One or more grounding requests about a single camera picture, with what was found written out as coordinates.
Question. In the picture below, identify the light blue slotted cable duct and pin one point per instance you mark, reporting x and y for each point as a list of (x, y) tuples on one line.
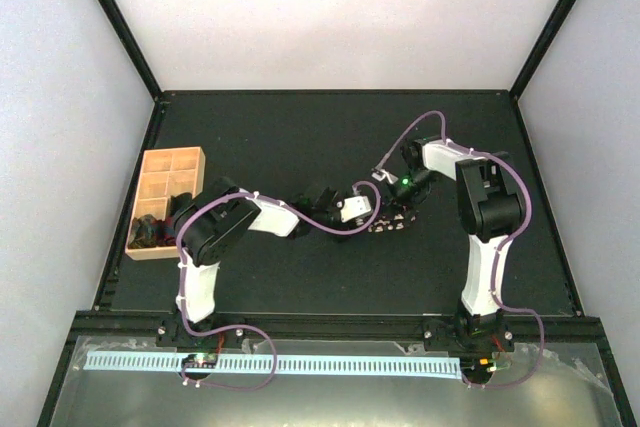
[(260, 364)]

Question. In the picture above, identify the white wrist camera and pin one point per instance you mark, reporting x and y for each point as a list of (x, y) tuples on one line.
[(353, 208), (382, 175)]

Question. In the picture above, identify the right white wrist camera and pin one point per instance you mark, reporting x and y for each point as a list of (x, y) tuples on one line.
[(382, 175)]

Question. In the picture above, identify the right black frame post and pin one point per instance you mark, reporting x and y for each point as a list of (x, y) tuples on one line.
[(544, 41)]

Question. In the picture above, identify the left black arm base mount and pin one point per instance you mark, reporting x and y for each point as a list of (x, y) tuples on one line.
[(211, 332)]

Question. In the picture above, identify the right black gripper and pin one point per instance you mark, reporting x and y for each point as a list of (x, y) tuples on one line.
[(394, 199)]

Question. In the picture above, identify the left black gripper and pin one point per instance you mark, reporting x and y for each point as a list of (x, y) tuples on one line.
[(343, 237)]

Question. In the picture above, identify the black floral patterned tie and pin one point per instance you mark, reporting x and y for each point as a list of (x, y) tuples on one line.
[(393, 217)]

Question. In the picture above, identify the black frame post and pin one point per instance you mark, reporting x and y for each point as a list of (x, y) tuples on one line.
[(544, 41), (127, 39)]

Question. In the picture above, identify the wooden compartment box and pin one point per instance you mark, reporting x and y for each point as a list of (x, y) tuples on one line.
[(167, 173)]

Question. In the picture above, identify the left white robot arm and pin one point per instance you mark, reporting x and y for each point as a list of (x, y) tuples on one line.
[(209, 225)]

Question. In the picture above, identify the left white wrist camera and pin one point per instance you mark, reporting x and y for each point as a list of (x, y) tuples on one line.
[(353, 208)]

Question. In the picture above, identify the dark rolled tie in box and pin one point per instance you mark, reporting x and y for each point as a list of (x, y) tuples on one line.
[(144, 233)]

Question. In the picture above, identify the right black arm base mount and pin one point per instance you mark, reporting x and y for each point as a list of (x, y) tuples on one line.
[(458, 334)]

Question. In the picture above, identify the left black frame post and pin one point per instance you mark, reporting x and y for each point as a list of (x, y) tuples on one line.
[(127, 39)]

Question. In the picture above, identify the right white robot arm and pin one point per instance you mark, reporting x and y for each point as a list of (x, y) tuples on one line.
[(493, 208)]

